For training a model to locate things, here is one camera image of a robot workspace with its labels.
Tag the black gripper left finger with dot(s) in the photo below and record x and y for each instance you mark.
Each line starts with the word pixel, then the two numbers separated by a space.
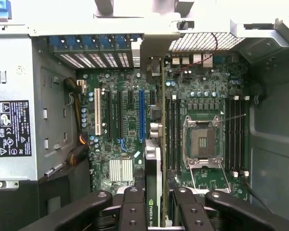
pixel 135 211

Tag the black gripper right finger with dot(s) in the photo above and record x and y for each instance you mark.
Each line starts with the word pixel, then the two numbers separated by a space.
pixel 195 211

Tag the silver chipset heatsink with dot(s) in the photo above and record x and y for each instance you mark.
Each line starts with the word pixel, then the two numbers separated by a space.
pixel 120 169

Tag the metal socket cover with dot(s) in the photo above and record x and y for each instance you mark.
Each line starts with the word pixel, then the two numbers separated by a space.
pixel 204 162

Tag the CPU socket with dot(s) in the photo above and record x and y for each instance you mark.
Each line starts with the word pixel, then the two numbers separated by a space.
pixel 203 142

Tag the black RAM slot row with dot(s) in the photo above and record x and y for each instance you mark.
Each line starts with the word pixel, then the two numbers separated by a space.
pixel 234 144
pixel 175 134

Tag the blue expansion slot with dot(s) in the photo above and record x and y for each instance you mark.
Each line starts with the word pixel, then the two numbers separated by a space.
pixel 141 115

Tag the long black expansion slot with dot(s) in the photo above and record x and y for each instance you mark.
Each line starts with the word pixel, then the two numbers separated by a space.
pixel 120 115
pixel 109 115

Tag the green motherboard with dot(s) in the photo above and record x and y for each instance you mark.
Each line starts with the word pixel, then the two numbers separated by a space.
pixel 125 113

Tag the thin locking lever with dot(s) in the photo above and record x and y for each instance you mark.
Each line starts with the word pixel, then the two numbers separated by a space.
pixel 233 117

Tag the white expansion slot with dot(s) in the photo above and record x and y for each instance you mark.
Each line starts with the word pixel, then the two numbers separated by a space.
pixel 97 110

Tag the black plastic shroud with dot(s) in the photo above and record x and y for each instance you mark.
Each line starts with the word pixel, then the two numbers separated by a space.
pixel 26 204

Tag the open black PC case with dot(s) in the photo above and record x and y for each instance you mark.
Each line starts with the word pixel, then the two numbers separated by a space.
pixel 272 134

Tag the short black expansion slot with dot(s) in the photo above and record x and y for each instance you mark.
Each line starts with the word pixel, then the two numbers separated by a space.
pixel 152 97
pixel 130 96

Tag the white power connector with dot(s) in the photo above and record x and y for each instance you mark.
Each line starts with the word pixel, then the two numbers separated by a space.
pixel 82 85

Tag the blue card retainer strip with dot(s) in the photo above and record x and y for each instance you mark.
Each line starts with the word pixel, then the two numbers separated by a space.
pixel 86 42

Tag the black chassis peg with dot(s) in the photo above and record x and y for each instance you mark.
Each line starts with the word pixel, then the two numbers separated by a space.
pixel 182 24

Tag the grey parts rack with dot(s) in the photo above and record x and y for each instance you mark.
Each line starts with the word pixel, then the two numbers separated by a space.
pixel 103 6

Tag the blue case latch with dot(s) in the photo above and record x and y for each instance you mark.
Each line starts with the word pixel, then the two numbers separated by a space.
pixel 3 9

